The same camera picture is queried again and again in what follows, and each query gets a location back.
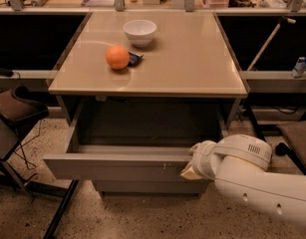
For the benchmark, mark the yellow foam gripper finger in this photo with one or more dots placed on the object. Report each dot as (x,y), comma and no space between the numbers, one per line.
(190,174)
(194,148)

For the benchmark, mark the grey top drawer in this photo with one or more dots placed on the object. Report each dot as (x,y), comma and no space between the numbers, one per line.
(137,139)

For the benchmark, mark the grey drawer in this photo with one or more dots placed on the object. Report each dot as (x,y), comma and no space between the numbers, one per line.
(137,139)
(186,187)

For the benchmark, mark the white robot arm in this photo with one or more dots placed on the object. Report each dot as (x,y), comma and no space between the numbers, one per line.
(238,166)

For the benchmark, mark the grey bottom drawer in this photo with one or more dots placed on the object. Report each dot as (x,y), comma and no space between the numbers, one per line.
(186,187)

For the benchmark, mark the grey drawer cabinet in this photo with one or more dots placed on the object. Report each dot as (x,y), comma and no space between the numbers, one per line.
(187,58)

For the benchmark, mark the black office chair right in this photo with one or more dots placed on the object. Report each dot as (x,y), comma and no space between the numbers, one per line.
(294,134)

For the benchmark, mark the dark blue snack packet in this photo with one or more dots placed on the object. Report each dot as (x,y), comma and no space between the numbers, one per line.
(134,59)

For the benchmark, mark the orange fruit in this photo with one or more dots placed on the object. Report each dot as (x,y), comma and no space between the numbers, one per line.
(117,57)

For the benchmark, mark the white ceramic bowl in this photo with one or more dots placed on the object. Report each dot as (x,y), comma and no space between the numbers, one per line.
(140,32)

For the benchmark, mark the black tripod leg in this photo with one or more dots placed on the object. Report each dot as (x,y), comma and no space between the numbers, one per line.
(66,195)

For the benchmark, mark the white blue can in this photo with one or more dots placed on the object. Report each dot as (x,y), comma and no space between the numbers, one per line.
(299,68)

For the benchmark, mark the brown office chair left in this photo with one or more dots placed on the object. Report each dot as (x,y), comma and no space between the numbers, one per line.
(18,115)

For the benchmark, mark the black device on ledge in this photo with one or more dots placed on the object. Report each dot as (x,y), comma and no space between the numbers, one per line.
(6,72)

